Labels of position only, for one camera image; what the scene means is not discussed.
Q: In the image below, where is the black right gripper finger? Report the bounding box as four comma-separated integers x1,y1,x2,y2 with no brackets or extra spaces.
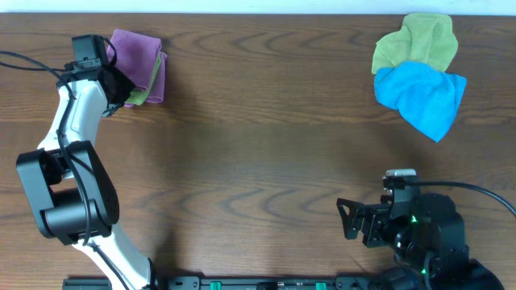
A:
338,207,355,240
336,198,377,209

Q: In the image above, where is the purple microfiber cloth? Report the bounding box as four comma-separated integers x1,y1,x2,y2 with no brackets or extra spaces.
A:
107,29,162,90

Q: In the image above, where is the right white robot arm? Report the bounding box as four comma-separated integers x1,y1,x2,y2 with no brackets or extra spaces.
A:
336,193,503,290

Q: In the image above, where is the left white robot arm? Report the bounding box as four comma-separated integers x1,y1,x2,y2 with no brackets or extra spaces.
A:
16,66,157,289

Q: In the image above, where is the folded purple cloth under green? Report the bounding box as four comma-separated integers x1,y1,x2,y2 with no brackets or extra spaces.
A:
142,52,168,105

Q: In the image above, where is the blue microfiber cloth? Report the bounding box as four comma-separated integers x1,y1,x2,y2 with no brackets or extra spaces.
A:
373,61,468,143

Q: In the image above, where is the crumpled green microfiber cloth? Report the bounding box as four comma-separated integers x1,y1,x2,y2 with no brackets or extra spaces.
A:
371,13,458,74

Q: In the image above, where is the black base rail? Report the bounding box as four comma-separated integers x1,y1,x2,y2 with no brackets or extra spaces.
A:
62,275,380,290

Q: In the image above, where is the left black cable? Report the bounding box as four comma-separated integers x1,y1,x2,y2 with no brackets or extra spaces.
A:
0,35,132,290

